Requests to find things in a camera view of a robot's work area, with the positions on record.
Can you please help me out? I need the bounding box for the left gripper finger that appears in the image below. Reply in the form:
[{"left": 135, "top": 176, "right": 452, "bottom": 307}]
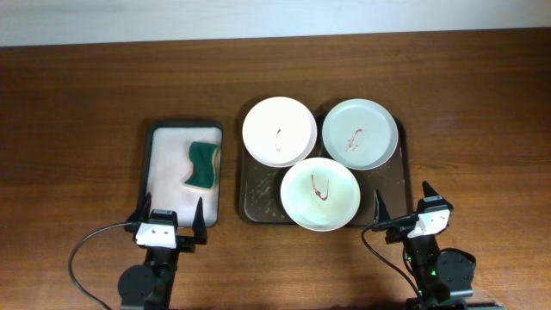
[
  {"left": 127, "top": 193, "right": 152, "bottom": 222},
  {"left": 192, "top": 197, "right": 207, "bottom": 245}
]

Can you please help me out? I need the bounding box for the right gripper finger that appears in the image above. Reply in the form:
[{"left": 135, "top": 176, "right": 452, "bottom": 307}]
[
  {"left": 374, "top": 189, "right": 391, "bottom": 224},
  {"left": 421, "top": 181, "right": 451, "bottom": 209}
]

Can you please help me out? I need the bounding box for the cream white plate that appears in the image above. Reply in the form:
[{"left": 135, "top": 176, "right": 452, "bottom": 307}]
[{"left": 280, "top": 158, "right": 361, "bottom": 232}]

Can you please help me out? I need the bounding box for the green and yellow sponge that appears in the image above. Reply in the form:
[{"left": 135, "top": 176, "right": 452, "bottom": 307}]
[{"left": 184, "top": 141, "right": 219, "bottom": 189}]

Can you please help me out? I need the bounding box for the pale green plate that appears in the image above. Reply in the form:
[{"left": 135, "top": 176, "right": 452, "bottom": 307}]
[{"left": 322, "top": 98, "right": 399, "bottom": 171}]

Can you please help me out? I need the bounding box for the pinkish white plate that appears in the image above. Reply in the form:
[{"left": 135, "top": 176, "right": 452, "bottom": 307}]
[{"left": 242, "top": 96, "right": 317, "bottom": 168}]

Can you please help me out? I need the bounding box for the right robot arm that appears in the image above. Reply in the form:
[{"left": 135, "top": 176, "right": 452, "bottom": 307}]
[{"left": 368, "top": 181, "right": 476, "bottom": 309}]

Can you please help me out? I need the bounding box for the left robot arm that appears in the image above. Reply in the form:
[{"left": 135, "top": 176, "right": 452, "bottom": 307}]
[{"left": 118, "top": 194, "right": 207, "bottom": 310}]

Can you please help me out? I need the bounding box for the small black tray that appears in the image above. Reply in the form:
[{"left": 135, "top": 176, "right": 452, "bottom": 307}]
[{"left": 136, "top": 119, "right": 225, "bottom": 229}]

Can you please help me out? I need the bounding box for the large brown serving tray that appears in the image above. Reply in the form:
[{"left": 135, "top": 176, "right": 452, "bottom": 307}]
[{"left": 239, "top": 116, "right": 412, "bottom": 226}]

